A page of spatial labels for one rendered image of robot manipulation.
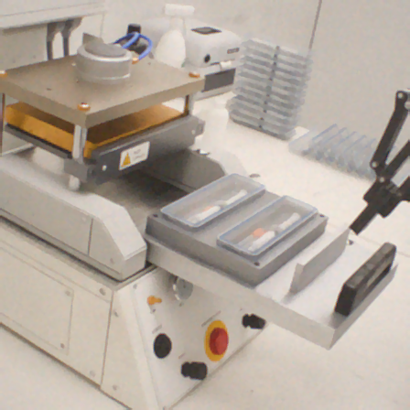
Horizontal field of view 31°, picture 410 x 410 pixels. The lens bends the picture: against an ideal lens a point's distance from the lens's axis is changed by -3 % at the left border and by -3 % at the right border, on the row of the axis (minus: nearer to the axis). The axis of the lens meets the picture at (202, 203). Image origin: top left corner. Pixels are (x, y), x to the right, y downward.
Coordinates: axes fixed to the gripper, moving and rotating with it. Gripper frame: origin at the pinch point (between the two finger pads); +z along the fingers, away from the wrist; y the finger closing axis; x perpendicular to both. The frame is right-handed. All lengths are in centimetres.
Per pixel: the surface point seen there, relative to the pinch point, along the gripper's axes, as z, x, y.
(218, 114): 38, 63, -46
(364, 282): 6.4, -3.0, 5.2
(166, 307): 27.5, -7.0, -11.2
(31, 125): 21.1, -8.8, -41.1
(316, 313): 11.2, -7.7, 3.7
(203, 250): 15.7, -8.3, -11.5
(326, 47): 67, 240, -85
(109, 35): 51, 79, -90
